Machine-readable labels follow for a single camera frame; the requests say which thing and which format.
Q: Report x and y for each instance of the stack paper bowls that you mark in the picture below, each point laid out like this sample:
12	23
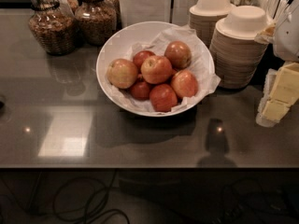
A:
204	15
235	52

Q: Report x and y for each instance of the red apple back left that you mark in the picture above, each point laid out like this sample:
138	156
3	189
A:
141	56

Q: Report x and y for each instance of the rear stack paper bowls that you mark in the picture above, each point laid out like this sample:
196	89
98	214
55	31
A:
204	15

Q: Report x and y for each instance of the dark red apple front left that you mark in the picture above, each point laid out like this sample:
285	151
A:
141	90

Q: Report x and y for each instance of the granola glass jar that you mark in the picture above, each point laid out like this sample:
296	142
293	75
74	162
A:
97	20
53	30

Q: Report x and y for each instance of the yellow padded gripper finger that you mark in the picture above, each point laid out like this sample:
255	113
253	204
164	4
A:
270	112
286	86

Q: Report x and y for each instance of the front left granola glass jar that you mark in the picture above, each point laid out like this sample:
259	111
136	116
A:
53	30

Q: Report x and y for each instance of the white ceramic bowl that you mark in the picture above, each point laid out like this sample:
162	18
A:
115	47

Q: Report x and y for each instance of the red apple front centre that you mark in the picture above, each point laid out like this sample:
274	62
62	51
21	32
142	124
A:
163	98

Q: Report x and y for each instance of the red apple back right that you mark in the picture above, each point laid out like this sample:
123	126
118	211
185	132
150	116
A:
179	54

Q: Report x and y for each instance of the front stack paper bowls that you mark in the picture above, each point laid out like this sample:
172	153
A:
235	52

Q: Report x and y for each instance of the yellow-red apple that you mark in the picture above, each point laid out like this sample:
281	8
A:
156	69

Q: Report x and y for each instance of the yellowish apple far left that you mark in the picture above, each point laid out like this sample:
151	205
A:
122	73

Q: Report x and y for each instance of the right granola glass jar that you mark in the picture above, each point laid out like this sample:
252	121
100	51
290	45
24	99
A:
97	20

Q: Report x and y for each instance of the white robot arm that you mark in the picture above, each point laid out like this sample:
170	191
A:
286	35

